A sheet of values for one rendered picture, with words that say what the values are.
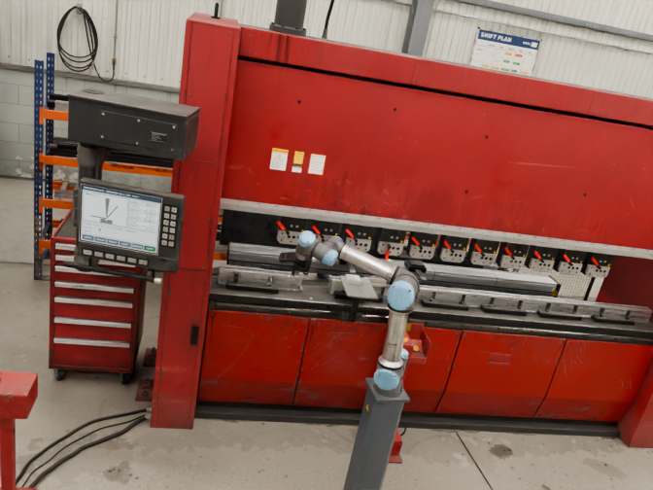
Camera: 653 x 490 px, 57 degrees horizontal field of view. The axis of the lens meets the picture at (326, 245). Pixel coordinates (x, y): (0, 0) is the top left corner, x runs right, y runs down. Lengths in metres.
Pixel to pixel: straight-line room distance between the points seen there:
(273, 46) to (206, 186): 0.78
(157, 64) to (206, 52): 4.43
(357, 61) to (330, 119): 0.32
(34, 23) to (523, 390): 6.02
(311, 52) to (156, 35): 4.34
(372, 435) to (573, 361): 1.73
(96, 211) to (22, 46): 4.89
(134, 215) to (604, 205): 2.76
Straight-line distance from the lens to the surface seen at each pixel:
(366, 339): 3.74
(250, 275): 3.57
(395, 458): 3.95
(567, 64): 8.98
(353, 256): 2.82
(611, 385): 4.67
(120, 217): 2.80
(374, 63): 3.29
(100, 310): 3.90
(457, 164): 3.56
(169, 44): 7.40
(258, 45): 3.20
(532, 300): 4.15
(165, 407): 3.78
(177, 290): 3.36
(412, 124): 3.42
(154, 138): 2.67
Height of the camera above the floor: 2.46
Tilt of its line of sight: 21 degrees down
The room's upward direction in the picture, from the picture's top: 11 degrees clockwise
